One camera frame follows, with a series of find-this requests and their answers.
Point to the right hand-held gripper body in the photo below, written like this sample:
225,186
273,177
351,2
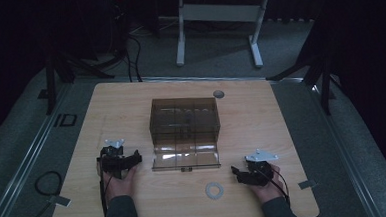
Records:
260,170

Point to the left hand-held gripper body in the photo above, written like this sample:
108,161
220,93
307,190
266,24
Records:
112,156

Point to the person's right hand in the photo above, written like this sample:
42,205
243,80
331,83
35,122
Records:
270,191

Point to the person's left hand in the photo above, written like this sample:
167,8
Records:
121,185

